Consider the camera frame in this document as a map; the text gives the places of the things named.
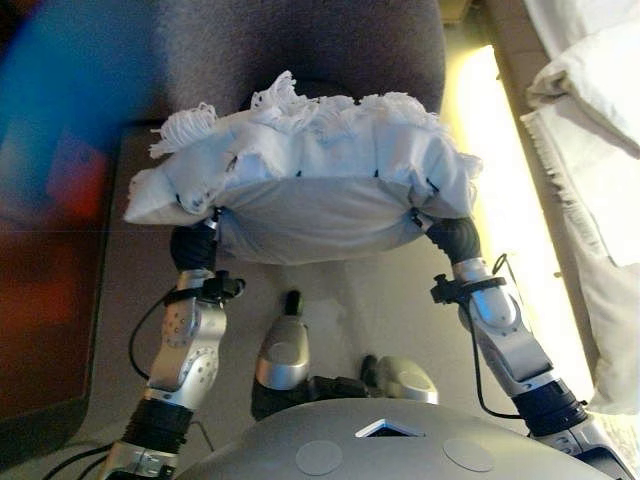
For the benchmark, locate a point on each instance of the left dark robot hand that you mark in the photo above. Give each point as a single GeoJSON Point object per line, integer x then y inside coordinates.
{"type": "Point", "coordinates": [192, 247]}

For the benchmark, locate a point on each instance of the right dark robot hand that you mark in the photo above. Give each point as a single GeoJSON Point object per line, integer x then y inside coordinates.
{"type": "Point", "coordinates": [457, 237]}

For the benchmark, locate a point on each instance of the white frilled cushion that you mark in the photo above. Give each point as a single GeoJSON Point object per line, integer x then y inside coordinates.
{"type": "Point", "coordinates": [310, 220]}

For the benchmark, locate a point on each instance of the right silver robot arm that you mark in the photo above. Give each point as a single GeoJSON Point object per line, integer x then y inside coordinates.
{"type": "Point", "coordinates": [505, 330]}

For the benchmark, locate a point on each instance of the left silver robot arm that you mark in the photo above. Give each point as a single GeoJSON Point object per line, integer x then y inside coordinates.
{"type": "Point", "coordinates": [185, 340]}

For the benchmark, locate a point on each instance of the left silver robot leg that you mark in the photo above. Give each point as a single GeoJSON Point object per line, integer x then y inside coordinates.
{"type": "Point", "coordinates": [282, 350]}

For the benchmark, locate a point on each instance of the silver robot leg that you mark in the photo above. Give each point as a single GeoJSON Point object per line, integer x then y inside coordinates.
{"type": "Point", "coordinates": [282, 350]}
{"type": "Point", "coordinates": [405, 375]}

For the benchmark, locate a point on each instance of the right silver robot leg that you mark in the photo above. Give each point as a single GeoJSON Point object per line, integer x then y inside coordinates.
{"type": "Point", "coordinates": [405, 375]}

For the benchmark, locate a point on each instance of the white fringed throw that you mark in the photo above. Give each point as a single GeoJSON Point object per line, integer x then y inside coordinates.
{"type": "Point", "coordinates": [610, 250]}

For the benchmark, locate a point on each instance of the dark framed glass panel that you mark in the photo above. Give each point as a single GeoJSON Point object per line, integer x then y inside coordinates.
{"type": "Point", "coordinates": [40, 300]}

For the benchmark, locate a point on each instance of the white bed pillow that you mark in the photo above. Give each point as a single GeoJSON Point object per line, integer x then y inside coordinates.
{"type": "Point", "coordinates": [600, 75]}

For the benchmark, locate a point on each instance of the grey robot torso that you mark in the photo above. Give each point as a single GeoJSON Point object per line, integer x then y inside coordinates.
{"type": "Point", "coordinates": [400, 460]}

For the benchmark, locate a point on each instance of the grey fabric armchair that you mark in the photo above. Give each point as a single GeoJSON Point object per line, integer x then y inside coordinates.
{"type": "Point", "coordinates": [300, 40]}

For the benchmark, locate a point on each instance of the white bed sheet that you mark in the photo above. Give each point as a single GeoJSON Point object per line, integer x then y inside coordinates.
{"type": "Point", "coordinates": [575, 15]}

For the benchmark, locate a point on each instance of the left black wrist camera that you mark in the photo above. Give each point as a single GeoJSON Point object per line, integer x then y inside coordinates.
{"type": "Point", "coordinates": [222, 287]}

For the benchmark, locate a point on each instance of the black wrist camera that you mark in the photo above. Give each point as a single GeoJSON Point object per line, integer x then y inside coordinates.
{"type": "Point", "coordinates": [222, 287]}
{"type": "Point", "coordinates": [442, 290]}

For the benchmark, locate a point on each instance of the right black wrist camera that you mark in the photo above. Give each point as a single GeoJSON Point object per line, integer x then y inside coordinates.
{"type": "Point", "coordinates": [442, 290]}

